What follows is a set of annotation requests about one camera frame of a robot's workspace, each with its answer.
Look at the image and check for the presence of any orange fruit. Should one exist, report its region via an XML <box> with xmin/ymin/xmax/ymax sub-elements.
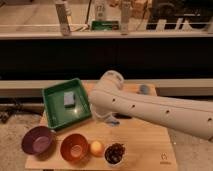
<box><xmin>90</xmin><ymin>141</ymin><xmax>104</xmax><ymax>157</ymax></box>

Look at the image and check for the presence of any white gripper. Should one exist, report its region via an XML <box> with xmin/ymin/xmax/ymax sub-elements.
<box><xmin>91</xmin><ymin>108</ymin><xmax>113</xmax><ymax>123</ymax></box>

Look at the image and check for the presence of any wooden table board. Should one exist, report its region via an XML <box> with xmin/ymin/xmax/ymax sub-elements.
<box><xmin>25</xmin><ymin>81</ymin><xmax>179</xmax><ymax>171</ymax></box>

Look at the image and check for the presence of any blue round object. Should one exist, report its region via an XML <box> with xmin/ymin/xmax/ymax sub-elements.
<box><xmin>139</xmin><ymin>85</ymin><xmax>150</xmax><ymax>94</ymax></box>

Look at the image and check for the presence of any green plastic tray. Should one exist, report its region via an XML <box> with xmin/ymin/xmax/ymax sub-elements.
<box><xmin>42</xmin><ymin>78</ymin><xmax>92</xmax><ymax>131</ymax></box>

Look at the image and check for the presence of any purple bowl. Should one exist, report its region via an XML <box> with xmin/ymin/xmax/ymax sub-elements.
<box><xmin>21</xmin><ymin>126</ymin><xmax>54</xmax><ymax>155</ymax></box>

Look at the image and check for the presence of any white bowl of dark fruit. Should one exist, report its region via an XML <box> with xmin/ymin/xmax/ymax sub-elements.
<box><xmin>104</xmin><ymin>143</ymin><xmax>125</xmax><ymax>165</ymax></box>

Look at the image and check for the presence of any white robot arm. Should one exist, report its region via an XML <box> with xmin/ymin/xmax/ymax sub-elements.
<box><xmin>88</xmin><ymin>70</ymin><xmax>213</xmax><ymax>142</ymax></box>

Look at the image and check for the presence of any orange bowl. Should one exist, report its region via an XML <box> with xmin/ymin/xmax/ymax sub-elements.
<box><xmin>60</xmin><ymin>133</ymin><xmax>89</xmax><ymax>163</ymax></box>

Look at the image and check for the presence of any grey blue sponge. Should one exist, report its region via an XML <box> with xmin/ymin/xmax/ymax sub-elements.
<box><xmin>64</xmin><ymin>91</ymin><xmax>75</xmax><ymax>107</ymax></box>

